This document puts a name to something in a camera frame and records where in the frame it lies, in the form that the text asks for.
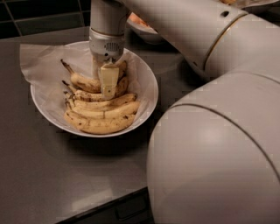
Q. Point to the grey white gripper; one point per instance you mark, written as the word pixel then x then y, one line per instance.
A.
pixel 105 45

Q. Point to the spotted banana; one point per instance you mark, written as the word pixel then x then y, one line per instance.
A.
pixel 90 85
pixel 78 94

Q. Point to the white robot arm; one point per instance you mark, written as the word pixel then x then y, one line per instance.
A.
pixel 214 154

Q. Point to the yellow banana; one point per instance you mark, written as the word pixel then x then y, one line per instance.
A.
pixel 116 102
pixel 126 108
pixel 98 126

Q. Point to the white banana bowl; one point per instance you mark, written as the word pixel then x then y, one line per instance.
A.
pixel 148 87

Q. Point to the bottom yellow banana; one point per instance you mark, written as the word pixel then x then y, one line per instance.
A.
pixel 98 126

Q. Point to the white bowl of apricots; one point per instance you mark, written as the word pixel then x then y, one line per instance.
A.
pixel 147 34

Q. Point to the orange apricots pile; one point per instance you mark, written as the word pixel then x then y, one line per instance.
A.
pixel 136 19

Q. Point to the white paper under bananas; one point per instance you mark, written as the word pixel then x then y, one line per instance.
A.
pixel 43 64

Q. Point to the left dark drawer front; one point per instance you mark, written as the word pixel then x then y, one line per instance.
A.
pixel 105 214

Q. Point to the black left drawer handle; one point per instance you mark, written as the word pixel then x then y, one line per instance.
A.
pixel 130 208

